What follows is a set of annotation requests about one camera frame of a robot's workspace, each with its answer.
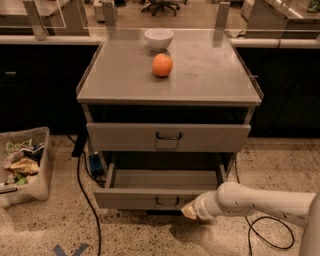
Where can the padded gripper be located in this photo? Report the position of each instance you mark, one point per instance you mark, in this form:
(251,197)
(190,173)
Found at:
(201,207)

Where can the grey drawer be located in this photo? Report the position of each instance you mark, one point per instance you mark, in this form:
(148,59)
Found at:
(137,189)
(167,137)

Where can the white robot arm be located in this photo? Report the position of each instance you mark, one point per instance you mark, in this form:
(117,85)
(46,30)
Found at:
(232,199)

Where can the grey metal drawer cabinet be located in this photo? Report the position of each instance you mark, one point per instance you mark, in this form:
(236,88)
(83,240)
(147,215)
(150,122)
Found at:
(207,85)

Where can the blue box on floor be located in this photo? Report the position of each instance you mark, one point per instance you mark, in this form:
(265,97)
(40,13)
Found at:
(96,168)

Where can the orange fruit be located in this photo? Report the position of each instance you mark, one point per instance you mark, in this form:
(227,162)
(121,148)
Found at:
(162,65)

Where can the white ceramic bowl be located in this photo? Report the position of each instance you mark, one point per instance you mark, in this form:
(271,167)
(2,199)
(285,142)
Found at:
(158,39)

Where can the clear plastic bin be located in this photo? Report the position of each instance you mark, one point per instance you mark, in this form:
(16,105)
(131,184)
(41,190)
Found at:
(37,190)

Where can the snack packets in bin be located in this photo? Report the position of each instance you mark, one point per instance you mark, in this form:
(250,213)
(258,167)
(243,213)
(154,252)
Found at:
(22,162)

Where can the black office chair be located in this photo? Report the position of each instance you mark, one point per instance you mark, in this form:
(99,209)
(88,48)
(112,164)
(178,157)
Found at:
(160,5)

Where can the right metal post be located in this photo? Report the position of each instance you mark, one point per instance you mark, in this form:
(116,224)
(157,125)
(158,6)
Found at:
(222,15)

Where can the metal post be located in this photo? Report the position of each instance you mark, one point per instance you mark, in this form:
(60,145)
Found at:
(109,12)
(37,26)
(222,15)

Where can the middle metal post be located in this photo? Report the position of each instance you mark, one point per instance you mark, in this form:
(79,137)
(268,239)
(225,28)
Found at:
(109,12)

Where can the left metal post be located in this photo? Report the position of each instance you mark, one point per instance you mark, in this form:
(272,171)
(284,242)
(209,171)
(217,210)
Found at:
(37,26)

